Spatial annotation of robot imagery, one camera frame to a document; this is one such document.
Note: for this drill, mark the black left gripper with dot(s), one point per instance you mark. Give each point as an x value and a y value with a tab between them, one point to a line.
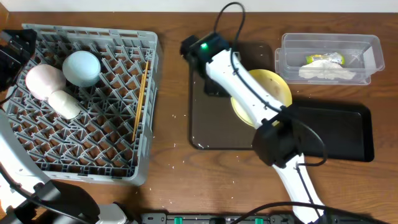
15	52

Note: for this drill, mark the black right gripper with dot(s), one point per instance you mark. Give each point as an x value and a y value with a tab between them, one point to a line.
189	47

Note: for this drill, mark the pink bowl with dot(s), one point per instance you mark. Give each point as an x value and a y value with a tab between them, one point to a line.
42	80

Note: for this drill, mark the wooden chopstick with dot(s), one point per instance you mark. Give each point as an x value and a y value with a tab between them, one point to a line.
134	133
141	97

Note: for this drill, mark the light blue bowl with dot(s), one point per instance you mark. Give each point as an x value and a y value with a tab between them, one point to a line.
82	69

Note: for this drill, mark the cream plastic cup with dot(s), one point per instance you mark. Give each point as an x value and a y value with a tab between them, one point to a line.
64	104

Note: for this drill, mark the yellow plate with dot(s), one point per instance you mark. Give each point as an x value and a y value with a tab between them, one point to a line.
271	82

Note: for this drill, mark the green snack wrapper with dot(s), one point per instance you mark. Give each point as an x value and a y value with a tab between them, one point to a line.
334	57

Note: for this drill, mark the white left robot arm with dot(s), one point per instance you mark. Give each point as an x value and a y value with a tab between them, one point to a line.
27	194

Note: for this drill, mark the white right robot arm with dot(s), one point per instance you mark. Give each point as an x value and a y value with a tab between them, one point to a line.
278	131

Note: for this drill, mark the dark brown serving tray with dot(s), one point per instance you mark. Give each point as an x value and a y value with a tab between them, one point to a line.
214	125

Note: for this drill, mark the grey plastic dish rack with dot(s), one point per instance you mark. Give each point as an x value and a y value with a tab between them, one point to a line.
96	146

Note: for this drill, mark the clear plastic bin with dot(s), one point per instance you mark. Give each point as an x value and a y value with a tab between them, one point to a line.
363	56

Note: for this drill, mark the black tray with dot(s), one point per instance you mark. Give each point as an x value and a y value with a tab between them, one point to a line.
344	127

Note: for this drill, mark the black power strip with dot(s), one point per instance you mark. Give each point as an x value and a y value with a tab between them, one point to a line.
162	218

